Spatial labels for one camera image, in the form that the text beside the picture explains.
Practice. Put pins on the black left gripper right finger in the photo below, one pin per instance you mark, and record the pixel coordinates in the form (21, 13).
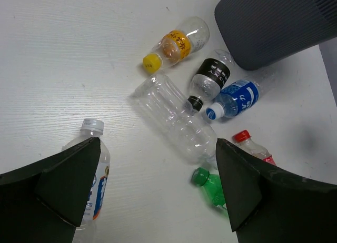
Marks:
(266, 203)

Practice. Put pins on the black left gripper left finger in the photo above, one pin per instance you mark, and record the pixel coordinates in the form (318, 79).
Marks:
(45, 201)

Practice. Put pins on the red cap cola bottle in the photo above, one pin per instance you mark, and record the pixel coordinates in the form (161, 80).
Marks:
(245, 142)

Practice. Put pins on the yellow cap clear bottle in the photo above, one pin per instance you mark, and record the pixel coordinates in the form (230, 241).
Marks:
(190, 36)

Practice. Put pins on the white blue label bottle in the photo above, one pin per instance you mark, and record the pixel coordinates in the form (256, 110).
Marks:
(86, 231)

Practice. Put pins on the blue label clear bottle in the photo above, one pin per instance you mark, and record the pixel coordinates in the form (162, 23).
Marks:
(241, 95)

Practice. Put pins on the large clear plastic bottle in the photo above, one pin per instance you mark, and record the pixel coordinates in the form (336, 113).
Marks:
(166, 110)

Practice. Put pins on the green plastic bottle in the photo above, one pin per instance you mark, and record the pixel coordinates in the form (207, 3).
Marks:
(211, 189)

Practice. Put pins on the grey mesh waste bin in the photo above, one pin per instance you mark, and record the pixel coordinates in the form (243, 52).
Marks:
(258, 33)

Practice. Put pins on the black label clear bottle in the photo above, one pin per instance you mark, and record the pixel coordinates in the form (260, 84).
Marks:
(210, 78)

